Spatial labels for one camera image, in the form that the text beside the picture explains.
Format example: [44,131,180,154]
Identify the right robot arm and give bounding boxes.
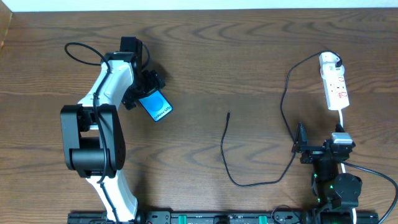
[292,123,363,223]

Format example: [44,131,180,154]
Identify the white power strip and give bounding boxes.
[322,74,349,111]

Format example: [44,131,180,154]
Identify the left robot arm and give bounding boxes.
[60,37,173,223]

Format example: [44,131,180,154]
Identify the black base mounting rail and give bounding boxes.
[67,211,379,224]

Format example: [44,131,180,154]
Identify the blue Galaxy smartphone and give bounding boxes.
[139,90,173,122]

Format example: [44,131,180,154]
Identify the white USB charger adapter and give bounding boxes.
[319,52,345,80]

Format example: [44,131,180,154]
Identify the black USB charging cable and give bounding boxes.
[220,50,343,188]

